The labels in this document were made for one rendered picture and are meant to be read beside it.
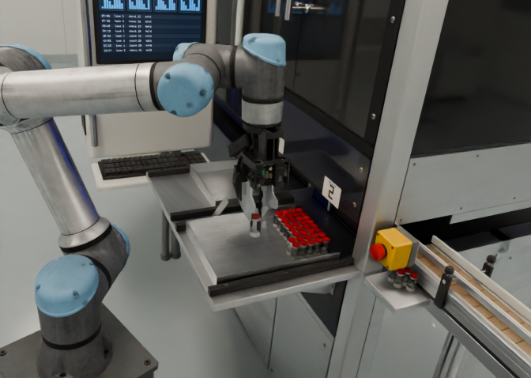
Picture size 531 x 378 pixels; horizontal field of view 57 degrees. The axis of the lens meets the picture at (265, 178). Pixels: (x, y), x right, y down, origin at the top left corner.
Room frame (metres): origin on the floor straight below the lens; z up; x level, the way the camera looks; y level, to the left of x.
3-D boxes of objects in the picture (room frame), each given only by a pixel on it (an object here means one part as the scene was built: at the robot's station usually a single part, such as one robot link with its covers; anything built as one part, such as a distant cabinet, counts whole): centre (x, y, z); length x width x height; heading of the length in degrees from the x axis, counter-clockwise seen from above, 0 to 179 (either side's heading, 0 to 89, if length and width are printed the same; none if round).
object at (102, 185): (1.69, 0.44, 0.79); 0.45 x 0.28 x 0.03; 117
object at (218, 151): (1.96, 0.21, 0.73); 1.98 x 0.01 x 0.25; 27
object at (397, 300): (0.99, -0.37, 0.87); 0.14 x 0.13 x 0.02; 117
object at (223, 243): (1.10, 0.00, 0.90); 0.34 x 0.26 x 0.04; 117
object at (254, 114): (0.85, 0.02, 1.35); 0.08 x 0.08 x 0.05
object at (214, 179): (1.46, 0.05, 0.90); 0.34 x 0.26 x 0.04; 117
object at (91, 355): (0.75, 0.37, 0.84); 0.15 x 0.15 x 0.10
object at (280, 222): (1.14, -0.08, 0.90); 0.18 x 0.02 x 0.05; 27
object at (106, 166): (1.67, 0.43, 0.82); 0.40 x 0.14 x 0.02; 117
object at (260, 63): (0.86, 0.03, 1.43); 0.09 x 0.08 x 0.11; 86
